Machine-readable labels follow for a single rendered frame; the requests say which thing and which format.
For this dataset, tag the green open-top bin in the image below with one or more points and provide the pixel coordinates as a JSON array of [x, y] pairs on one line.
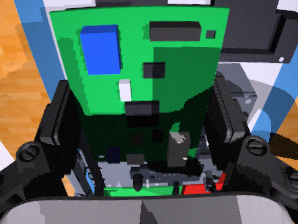
[[130, 191]]

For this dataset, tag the green circuit board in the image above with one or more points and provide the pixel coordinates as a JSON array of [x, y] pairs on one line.
[[141, 77]]

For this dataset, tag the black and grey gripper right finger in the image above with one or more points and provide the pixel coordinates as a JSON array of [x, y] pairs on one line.
[[244, 158]]

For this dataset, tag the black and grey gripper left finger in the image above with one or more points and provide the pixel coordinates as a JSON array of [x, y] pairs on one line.
[[41, 163]]

